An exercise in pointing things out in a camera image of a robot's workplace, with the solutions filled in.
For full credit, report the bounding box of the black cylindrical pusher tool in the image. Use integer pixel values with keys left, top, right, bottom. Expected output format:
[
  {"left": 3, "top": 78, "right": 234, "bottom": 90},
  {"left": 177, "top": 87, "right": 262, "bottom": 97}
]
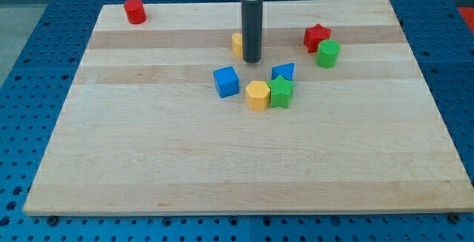
[{"left": 241, "top": 0, "right": 263, "bottom": 64}]

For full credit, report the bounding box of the yellow heart block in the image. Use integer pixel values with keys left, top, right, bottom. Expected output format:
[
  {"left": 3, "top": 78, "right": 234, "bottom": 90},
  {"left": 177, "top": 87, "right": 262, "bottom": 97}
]
[{"left": 231, "top": 33, "right": 243, "bottom": 59}]

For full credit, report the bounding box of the wooden board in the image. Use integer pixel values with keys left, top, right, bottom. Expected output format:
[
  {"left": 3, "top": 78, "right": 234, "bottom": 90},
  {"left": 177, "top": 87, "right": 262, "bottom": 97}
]
[{"left": 24, "top": 0, "right": 473, "bottom": 216}]

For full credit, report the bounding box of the green cylinder block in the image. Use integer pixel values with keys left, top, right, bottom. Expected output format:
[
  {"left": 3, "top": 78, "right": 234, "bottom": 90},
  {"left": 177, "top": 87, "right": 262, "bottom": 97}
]
[{"left": 315, "top": 39, "right": 341, "bottom": 69}]

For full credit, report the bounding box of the blue triangle block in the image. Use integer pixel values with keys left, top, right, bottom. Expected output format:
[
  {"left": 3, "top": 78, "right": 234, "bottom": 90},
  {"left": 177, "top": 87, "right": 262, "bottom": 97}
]
[{"left": 271, "top": 63, "right": 295, "bottom": 81}]

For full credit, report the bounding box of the green star block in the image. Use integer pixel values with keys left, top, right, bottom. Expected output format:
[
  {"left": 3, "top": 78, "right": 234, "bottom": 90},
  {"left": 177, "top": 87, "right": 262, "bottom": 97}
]
[{"left": 267, "top": 75, "right": 295, "bottom": 109}]

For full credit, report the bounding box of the blue cube block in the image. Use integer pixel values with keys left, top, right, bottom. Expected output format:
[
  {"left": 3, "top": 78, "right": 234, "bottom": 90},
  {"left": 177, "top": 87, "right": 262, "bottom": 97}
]
[{"left": 213, "top": 66, "right": 240, "bottom": 98}]

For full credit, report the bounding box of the red star block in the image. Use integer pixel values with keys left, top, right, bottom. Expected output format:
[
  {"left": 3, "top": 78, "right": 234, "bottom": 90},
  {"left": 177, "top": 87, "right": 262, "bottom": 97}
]
[{"left": 304, "top": 24, "right": 332, "bottom": 53}]

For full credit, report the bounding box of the yellow hexagon block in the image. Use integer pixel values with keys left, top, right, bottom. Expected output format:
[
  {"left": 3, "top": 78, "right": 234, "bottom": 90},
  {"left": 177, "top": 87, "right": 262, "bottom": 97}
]
[{"left": 245, "top": 81, "right": 270, "bottom": 111}]

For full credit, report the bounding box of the red cylinder block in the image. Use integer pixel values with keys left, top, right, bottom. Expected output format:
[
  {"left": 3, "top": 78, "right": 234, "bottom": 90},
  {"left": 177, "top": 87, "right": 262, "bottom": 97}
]
[{"left": 124, "top": 0, "right": 147, "bottom": 24}]

